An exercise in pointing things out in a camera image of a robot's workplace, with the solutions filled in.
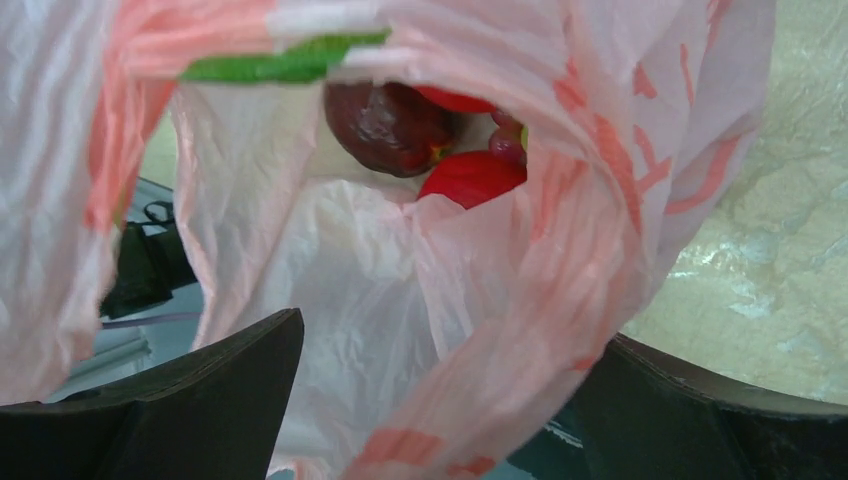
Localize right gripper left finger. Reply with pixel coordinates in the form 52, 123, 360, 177
1, 309, 304, 480

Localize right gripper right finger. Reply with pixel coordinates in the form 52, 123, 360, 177
569, 334, 848, 480

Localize pink plastic bag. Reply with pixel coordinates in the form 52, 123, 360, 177
1, 1, 777, 479

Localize shiny red fake apple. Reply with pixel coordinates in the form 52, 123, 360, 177
418, 151, 527, 209

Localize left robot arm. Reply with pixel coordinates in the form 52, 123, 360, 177
100, 200, 197, 320

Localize red fake grape bunch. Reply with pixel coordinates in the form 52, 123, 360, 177
488, 110, 526, 165

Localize dark maroon fake fruit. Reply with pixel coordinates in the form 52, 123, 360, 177
323, 82, 459, 178

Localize red round fruit in bag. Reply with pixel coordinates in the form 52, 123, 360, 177
414, 86, 497, 114

